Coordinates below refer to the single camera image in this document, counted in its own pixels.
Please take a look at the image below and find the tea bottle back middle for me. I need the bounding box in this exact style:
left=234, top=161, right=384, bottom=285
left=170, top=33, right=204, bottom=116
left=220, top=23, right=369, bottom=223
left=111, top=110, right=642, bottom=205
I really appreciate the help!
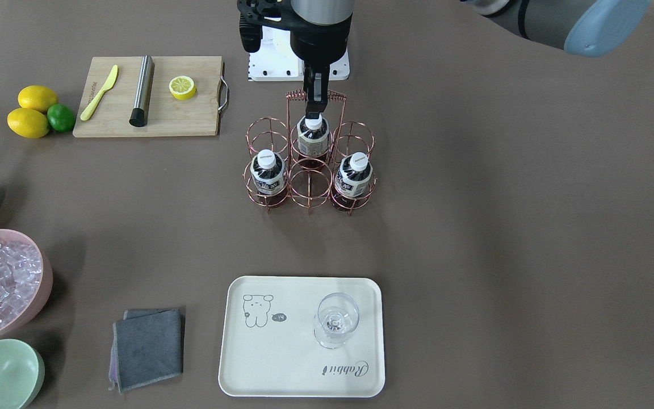
left=297, top=114, right=330, bottom=158

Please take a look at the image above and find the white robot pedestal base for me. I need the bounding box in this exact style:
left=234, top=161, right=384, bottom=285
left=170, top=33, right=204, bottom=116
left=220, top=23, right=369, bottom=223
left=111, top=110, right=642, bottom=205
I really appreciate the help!
left=248, top=26, right=351, bottom=81

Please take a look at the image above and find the copper wire bottle basket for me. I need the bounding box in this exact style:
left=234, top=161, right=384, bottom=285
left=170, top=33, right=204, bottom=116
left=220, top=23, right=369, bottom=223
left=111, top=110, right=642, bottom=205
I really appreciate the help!
left=243, top=90, right=378, bottom=214

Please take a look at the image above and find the green lime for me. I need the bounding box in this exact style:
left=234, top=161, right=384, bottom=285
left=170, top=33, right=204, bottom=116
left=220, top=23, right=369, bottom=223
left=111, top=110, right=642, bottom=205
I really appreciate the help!
left=46, top=103, right=76, bottom=132

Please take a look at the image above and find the grey folded cloth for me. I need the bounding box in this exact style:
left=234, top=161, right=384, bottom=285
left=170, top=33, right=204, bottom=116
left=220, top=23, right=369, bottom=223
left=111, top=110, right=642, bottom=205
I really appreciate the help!
left=108, top=308, right=185, bottom=394

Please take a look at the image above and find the whole yellow lemon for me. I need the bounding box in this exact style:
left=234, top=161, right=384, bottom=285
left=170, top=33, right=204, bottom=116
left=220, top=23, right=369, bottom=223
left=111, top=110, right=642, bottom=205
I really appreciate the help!
left=7, top=108, right=50, bottom=138
left=16, top=85, right=59, bottom=114

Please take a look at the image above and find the whole yellow lemon upper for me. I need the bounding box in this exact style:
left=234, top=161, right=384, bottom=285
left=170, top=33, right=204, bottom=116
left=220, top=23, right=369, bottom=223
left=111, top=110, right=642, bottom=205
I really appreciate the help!
left=16, top=85, right=59, bottom=114

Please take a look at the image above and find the green empty bowl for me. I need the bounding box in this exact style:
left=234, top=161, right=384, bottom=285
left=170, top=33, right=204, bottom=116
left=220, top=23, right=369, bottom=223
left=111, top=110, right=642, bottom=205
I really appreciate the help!
left=0, top=339, right=45, bottom=408

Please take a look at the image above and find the tea bottle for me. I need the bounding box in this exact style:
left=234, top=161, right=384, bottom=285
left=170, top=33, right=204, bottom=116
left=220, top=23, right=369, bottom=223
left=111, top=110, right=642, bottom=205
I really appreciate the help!
left=297, top=114, right=330, bottom=158
left=250, top=149, right=286, bottom=196
left=330, top=151, right=373, bottom=211

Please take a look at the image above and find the yellow plastic knife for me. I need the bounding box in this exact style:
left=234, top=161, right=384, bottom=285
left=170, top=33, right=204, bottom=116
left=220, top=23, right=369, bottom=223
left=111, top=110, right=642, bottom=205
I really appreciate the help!
left=79, top=65, right=119, bottom=122

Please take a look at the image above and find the pink bowl of ice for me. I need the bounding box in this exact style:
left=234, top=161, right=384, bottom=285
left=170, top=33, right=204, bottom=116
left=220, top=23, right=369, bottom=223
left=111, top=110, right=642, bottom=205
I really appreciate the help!
left=0, top=229, right=53, bottom=336

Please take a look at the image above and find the cream rabbit tray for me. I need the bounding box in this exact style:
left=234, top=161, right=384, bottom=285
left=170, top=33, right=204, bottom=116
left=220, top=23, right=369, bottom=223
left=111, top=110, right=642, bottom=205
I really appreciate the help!
left=219, top=276, right=385, bottom=398

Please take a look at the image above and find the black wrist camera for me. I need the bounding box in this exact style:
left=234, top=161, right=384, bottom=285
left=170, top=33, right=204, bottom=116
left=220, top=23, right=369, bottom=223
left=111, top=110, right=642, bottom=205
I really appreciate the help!
left=238, top=15, right=263, bottom=53

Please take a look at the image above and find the whole yellow lemon lower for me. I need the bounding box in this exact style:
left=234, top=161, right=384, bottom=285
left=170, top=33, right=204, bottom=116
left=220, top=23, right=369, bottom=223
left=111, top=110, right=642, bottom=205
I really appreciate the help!
left=7, top=108, right=50, bottom=138

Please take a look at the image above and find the clear wine glass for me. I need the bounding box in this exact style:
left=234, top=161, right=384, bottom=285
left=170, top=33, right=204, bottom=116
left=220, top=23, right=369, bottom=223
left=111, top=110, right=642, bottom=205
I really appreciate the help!
left=313, top=292, right=361, bottom=349

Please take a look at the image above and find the halved yellow lemon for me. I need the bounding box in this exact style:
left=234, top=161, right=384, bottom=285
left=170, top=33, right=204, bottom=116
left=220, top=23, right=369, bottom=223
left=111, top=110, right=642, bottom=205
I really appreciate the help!
left=168, top=76, right=197, bottom=101

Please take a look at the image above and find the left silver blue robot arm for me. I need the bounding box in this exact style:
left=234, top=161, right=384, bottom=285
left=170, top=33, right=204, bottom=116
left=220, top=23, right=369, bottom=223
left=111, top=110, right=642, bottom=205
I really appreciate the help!
left=237, top=1, right=651, bottom=119

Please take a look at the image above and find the steel cylinder muddler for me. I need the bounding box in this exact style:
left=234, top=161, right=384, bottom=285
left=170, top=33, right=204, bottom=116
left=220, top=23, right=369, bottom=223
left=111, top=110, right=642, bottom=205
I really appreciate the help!
left=129, top=55, right=155, bottom=127

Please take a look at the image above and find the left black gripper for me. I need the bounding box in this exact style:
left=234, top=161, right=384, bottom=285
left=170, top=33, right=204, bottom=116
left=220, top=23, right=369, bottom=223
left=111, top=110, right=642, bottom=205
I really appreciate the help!
left=238, top=1, right=355, bottom=119

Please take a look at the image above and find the bamboo cutting board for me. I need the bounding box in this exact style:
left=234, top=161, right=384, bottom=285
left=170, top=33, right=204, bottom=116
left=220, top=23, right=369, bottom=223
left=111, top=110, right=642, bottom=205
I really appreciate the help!
left=73, top=56, right=225, bottom=138

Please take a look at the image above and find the tea bottle front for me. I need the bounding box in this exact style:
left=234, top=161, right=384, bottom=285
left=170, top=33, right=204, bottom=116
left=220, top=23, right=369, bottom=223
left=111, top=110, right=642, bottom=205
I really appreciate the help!
left=250, top=149, right=286, bottom=196
left=330, top=151, right=373, bottom=211

